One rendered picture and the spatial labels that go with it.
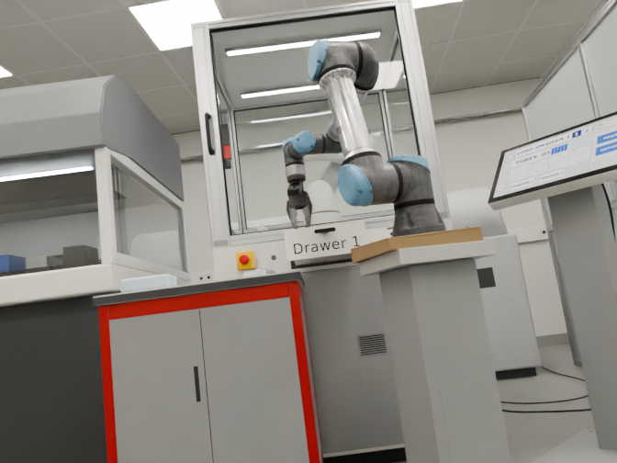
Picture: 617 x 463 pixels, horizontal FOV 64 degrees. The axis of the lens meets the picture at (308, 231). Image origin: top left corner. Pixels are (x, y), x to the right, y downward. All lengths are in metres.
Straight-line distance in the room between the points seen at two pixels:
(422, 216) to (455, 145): 4.29
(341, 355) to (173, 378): 0.78
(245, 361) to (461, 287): 0.65
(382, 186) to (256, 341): 0.58
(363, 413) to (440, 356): 0.85
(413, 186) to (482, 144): 4.34
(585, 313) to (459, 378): 0.80
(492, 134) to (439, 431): 4.69
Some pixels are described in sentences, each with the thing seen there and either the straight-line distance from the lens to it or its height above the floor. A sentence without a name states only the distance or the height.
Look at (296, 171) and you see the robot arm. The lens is 1.90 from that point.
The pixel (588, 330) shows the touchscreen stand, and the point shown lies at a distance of 2.05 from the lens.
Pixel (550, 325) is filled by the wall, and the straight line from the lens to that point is 5.64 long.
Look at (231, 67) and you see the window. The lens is 2.39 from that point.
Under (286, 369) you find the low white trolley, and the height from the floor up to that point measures 0.48.
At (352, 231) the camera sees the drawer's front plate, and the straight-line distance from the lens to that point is 1.77.
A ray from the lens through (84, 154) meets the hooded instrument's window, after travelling 2.13.
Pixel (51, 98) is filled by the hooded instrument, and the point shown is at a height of 1.60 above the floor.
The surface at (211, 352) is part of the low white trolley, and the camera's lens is 1.53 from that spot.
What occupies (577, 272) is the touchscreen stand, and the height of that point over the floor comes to 0.65.
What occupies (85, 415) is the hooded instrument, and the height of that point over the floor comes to 0.36.
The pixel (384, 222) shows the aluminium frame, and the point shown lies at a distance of 2.13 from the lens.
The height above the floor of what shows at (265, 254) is 0.89.
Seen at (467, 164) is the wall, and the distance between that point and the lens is 5.62.
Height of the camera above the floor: 0.64
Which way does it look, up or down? 9 degrees up
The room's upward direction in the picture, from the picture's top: 7 degrees counter-clockwise
